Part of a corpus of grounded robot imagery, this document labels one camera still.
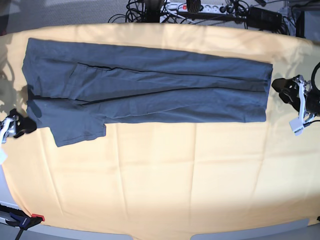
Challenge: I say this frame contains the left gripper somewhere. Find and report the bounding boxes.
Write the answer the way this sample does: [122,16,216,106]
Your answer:
[271,74,320,118]

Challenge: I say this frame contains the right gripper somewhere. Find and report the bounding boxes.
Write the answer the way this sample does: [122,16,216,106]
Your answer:
[0,109,37,140]

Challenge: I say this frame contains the dark blue-grey T-shirt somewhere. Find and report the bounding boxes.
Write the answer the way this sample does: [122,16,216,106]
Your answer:
[22,38,273,147]

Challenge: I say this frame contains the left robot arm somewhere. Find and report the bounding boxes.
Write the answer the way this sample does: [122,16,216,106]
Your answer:
[271,64,320,119]

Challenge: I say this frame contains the black power adapter brick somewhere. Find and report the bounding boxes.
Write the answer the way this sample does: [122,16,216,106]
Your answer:
[247,7,282,26]

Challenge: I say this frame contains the blue and red bar clamp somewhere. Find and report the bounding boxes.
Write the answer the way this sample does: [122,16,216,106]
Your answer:
[0,204,45,240]

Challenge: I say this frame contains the white power strip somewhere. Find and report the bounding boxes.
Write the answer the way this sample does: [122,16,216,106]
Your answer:
[165,2,235,15]

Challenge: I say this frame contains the black cable bundle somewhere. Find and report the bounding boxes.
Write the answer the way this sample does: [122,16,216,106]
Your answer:
[108,0,201,25]

